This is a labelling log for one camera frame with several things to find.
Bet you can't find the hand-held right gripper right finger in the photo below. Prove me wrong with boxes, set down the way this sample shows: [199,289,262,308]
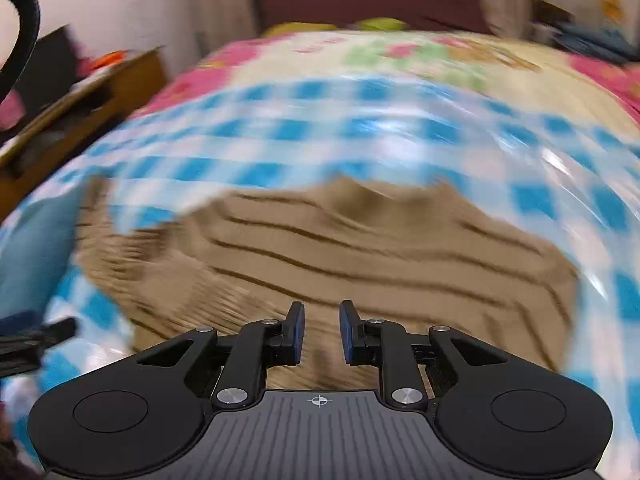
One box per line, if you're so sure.
[338,300,509,409]

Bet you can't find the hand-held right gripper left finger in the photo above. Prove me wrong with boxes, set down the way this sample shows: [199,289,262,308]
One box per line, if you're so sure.
[136,301,305,409]

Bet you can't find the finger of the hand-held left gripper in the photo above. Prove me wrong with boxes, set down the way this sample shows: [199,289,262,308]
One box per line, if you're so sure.
[30,316,79,347]

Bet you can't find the tan ribbed knit sweater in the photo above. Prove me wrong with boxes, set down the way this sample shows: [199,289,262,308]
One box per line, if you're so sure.
[75,174,582,392]

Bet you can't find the pile of clothes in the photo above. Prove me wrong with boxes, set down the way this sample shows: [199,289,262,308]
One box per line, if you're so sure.
[531,0,640,67]

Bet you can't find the blue knit garment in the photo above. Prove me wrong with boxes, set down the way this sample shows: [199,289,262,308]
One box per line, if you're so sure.
[0,180,97,320]

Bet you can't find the blue checkered plastic sheet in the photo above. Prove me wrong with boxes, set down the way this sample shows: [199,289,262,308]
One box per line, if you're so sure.
[0,76,640,480]

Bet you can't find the pink cloth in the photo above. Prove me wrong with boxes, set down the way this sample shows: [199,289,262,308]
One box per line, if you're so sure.
[0,91,25,132]

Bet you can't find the black box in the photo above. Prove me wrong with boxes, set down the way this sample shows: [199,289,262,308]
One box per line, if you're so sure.
[12,25,85,122]

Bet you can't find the wooden desk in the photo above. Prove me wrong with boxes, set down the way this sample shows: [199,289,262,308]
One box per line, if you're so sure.
[0,46,169,222]

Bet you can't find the floral cartoon bedsheet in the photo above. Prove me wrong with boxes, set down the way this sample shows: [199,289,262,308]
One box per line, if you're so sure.
[144,29,640,128]

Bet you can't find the orange item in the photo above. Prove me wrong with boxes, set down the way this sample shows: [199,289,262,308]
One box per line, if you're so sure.
[91,50,127,69]

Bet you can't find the yellow-green pillow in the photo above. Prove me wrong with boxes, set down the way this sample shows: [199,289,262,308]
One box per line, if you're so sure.
[262,22,342,39]
[356,17,409,32]

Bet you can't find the maroon headboard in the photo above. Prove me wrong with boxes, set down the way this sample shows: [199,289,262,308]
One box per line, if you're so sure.
[260,0,495,37]

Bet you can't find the black cable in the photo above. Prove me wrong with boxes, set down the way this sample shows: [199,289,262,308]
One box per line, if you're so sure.
[0,0,41,107]

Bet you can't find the yellow wall sticker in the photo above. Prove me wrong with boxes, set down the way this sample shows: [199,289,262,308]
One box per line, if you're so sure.
[599,0,627,27]

